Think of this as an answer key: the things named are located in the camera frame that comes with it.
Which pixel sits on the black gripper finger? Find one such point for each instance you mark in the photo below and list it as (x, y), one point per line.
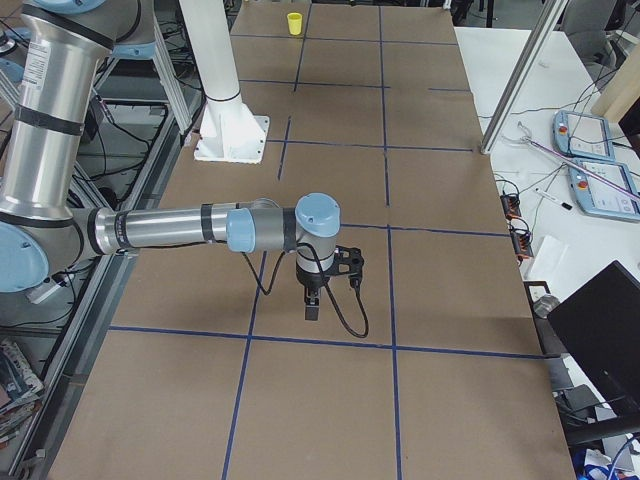
(312, 304)

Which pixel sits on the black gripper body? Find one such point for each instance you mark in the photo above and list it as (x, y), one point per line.
(309, 280)

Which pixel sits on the yellow plastic cup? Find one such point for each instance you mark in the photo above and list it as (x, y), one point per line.
(294, 23)

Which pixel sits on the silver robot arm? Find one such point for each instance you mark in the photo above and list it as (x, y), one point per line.
(41, 235)

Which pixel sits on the stack of magazines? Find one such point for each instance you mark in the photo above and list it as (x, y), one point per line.
(21, 390)

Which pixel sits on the orange black connector strip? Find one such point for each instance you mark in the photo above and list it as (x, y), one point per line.
(519, 230)

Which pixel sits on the black marker pen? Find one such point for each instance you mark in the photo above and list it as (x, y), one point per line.
(545, 195)

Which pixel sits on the black laptop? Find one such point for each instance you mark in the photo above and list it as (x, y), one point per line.
(599, 327)

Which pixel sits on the near teach pendant tablet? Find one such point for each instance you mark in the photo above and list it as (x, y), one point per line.
(597, 199)

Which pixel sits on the teach pendant tablet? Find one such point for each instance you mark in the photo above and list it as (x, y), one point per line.
(597, 199)
(583, 135)

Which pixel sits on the far teach pendant tablet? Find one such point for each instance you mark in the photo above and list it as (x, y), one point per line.
(583, 135)

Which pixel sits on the wooden board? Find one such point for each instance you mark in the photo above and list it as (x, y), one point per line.
(619, 91)

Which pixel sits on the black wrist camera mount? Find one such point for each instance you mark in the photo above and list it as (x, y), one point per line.
(348, 261)

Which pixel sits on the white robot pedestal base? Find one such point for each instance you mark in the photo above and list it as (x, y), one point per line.
(229, 131)

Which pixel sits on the aluminium frame post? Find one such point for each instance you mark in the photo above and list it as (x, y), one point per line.
(532, 49)

